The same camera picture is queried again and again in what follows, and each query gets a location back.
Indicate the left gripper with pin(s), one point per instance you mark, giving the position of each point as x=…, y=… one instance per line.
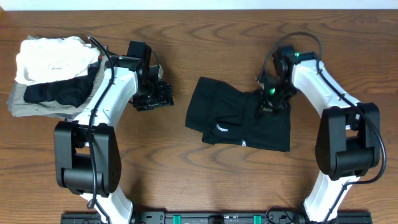
x=165, y=98

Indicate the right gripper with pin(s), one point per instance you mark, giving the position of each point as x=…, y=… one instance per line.
x=263, y=105

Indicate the black t-shirt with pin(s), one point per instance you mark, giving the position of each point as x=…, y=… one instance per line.
x=225, y=115

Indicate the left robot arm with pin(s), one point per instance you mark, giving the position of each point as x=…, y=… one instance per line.
x=87, y=158

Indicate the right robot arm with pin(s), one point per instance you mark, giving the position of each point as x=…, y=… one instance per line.
x=348, y=140

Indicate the black folded garment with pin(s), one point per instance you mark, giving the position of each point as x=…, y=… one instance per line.
x=72, y=92

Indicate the beige folded garment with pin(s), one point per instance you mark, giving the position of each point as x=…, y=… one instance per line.
x=19, y=108

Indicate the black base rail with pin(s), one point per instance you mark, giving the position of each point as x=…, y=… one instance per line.
x=273, y=216

